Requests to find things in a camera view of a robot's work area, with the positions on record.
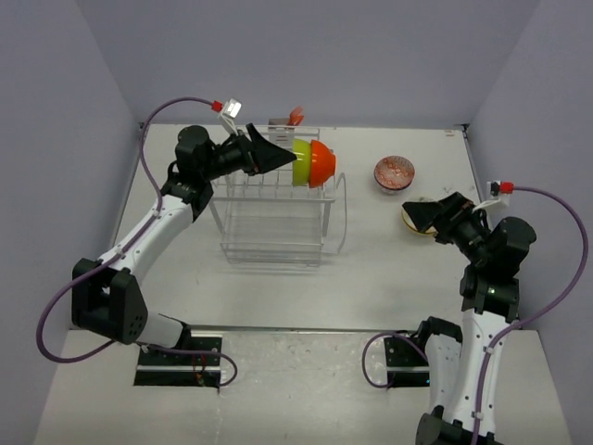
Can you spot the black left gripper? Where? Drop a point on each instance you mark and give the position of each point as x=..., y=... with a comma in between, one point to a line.
x=258, y=155

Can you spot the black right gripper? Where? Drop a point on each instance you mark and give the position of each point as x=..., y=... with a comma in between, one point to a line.
x=446, y=215

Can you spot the yellow rim patterned bowl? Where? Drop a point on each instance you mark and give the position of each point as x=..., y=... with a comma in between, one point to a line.
x=430, y=232

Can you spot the red rim zigzag bowl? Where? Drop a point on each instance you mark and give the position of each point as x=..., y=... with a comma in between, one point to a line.
x=393, y=174

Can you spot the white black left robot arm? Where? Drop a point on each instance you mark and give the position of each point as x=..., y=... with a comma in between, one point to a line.
x=107, y=299

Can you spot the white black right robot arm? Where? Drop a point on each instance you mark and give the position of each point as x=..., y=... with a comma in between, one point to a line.
x=464, y=358

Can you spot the lime green bowl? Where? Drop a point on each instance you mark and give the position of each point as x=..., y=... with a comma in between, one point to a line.
x=302, y=165

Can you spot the orange clip on grey block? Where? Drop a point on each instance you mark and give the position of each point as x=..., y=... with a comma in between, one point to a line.
x=295, y=118

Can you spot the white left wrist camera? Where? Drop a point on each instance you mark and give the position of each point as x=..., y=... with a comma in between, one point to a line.
x=229, y=111

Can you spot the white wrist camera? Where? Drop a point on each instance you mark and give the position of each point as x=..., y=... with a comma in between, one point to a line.
x=229, y=111
x=499, y=196

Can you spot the white wire dish rack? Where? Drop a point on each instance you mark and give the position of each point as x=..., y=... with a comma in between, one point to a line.
x=268, y=219

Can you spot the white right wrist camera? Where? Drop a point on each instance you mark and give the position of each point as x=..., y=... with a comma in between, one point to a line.
x=499, y=196

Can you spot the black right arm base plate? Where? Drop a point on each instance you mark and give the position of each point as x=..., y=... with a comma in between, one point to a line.
x=405, y=366

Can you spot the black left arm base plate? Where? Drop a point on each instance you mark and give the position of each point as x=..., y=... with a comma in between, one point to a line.
x=157, y=369

